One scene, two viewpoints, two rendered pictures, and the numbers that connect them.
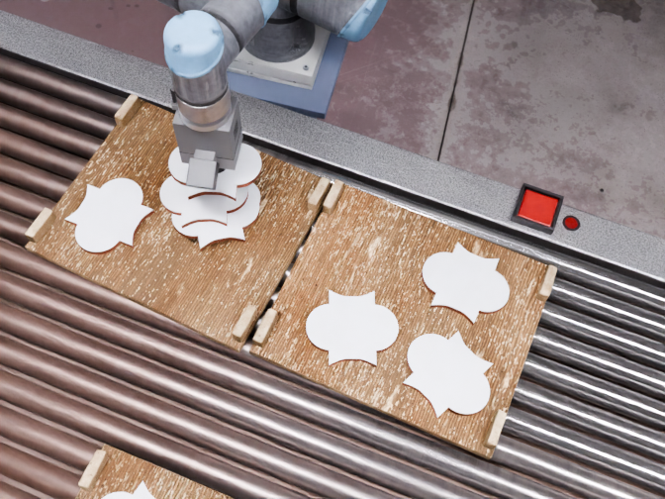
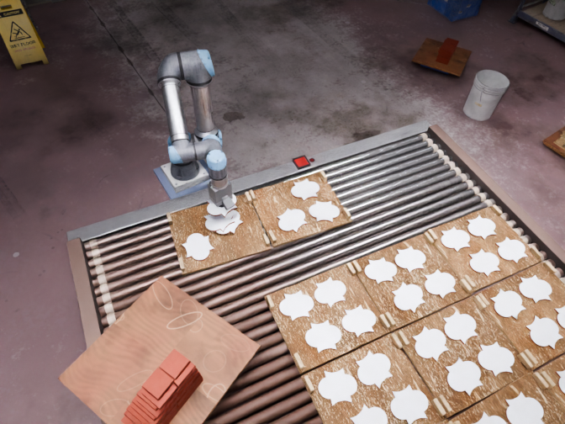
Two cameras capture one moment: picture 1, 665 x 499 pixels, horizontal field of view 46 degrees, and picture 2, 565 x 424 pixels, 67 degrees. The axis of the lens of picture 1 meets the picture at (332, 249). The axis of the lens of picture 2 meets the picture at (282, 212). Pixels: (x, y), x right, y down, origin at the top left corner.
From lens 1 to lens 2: 1.05 m
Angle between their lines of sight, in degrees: 26
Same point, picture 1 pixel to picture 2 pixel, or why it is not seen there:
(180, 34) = (214, 157)
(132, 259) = (217, 251)
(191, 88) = (222, 172)
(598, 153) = (271, 162)
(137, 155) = (186, 227)
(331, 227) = (259, 203)
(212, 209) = (226, 220)
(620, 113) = (266, 146)
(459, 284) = (304, 190)
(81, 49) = (129, 216)
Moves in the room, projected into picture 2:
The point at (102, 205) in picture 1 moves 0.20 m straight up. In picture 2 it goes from (192, 246) to (187, 219)
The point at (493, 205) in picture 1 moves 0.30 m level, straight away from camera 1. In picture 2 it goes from (290, 169) to (271, 134)
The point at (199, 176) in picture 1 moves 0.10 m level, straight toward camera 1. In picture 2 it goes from (229, 204) to (248, 213)
